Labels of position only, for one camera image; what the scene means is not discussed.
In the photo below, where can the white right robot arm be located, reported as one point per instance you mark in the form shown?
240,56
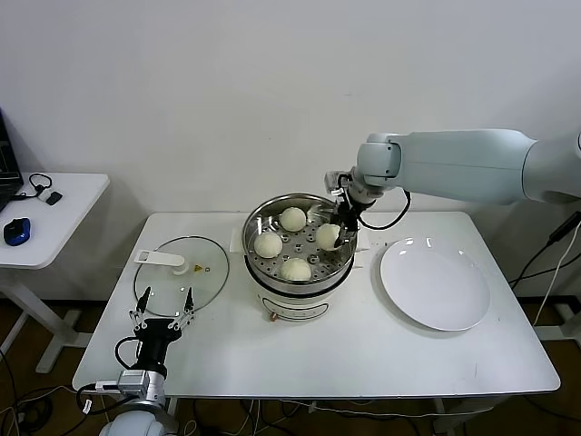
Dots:
454,163

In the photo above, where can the black laptop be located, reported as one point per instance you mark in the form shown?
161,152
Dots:
8,181

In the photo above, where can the white table leg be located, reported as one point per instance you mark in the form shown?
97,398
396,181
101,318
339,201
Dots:
441,418

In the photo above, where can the small black device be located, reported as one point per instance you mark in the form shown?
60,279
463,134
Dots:
54,199

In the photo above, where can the white electric cooker pot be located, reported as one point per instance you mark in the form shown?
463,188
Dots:
290,304

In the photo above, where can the stainless steel steamer basket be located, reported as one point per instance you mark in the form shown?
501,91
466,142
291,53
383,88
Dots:
336,268

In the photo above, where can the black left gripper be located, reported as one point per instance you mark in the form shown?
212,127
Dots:
156,343

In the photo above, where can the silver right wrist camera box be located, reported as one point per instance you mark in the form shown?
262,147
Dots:
335,181

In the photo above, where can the small white side table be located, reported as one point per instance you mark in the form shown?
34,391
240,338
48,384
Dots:
68,218

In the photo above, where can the white steamed baozi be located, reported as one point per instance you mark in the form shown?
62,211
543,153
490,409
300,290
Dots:
326,236
295,269
268,245
292,219

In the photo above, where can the white desk foot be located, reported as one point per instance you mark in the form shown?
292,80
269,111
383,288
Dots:
551,333

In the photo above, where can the white round plate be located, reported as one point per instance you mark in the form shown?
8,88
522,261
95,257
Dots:
431,290

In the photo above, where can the small white device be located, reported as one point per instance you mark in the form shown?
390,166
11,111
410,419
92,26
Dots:
43,196

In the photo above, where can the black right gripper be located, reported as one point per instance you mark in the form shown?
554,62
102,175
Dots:
349,211

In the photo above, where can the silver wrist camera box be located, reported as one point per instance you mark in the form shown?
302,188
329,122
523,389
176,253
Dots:
335,181
132,382

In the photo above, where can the blue computer mouse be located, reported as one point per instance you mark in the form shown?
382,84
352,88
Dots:
17,231

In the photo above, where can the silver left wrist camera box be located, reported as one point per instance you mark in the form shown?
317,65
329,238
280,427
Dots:
132,382

